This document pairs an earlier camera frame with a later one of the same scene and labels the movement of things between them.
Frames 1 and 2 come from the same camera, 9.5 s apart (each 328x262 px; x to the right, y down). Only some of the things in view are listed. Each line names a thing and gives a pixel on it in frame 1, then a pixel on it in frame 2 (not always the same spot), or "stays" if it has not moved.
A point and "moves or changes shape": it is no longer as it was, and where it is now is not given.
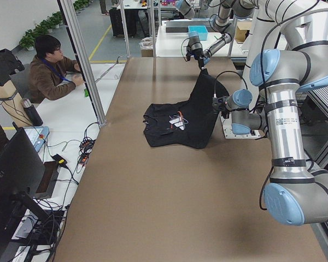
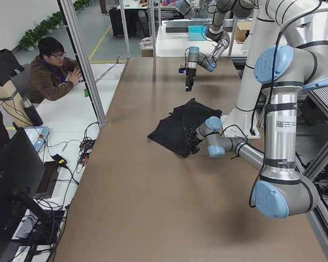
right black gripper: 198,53 -> 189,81
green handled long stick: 86,93 stays
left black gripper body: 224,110 -> 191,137
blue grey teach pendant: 37,135 stays
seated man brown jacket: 47,78 stays
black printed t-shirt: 188,123 moves or changes shape
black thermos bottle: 33,113 stays
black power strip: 86,147 stays
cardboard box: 242,28 stays
